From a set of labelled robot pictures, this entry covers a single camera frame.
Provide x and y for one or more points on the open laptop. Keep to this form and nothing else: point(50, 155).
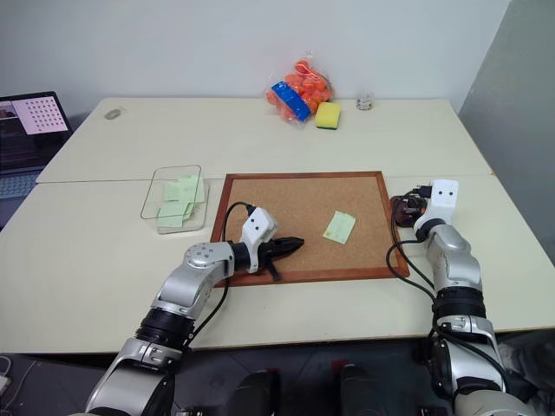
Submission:
point(26, 138)

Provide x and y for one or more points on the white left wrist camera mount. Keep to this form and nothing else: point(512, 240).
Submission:
point(256, 226)

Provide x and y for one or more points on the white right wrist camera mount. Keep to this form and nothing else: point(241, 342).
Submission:
point(442, 197)

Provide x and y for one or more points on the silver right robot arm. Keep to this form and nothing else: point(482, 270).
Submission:
point(459, 277)

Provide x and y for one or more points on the grey oval object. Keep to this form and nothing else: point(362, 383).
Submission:
point(113, 114)

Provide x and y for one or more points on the bag of orange pieces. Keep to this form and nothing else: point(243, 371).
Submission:
point(303, 89)

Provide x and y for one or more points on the cork board with wooden frame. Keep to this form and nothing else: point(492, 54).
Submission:
point(299, 203)

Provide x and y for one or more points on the small clear glass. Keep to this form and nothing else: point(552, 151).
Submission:
point(365, 101)

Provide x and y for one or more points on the clear plastic box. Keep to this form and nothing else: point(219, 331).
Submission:
point(152, 203)

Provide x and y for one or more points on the dark rounded shape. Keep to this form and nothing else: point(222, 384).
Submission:
point(360, 390)

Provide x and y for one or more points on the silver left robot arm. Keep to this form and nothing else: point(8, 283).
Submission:
point(191, 286)

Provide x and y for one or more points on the yellow green sponge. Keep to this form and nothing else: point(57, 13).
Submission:
point(327, 115)

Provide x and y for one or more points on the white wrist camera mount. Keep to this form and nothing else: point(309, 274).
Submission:
point(256, 226)
point(442, 197)

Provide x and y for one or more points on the large green sticky note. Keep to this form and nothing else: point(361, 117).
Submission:
point(171, 216)

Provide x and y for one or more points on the small green sticky note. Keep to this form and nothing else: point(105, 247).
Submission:
point(171, 192)

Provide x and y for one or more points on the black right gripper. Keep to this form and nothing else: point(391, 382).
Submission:
point(422, 194)

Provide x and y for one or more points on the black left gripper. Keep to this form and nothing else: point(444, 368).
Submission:
point(269, 250)

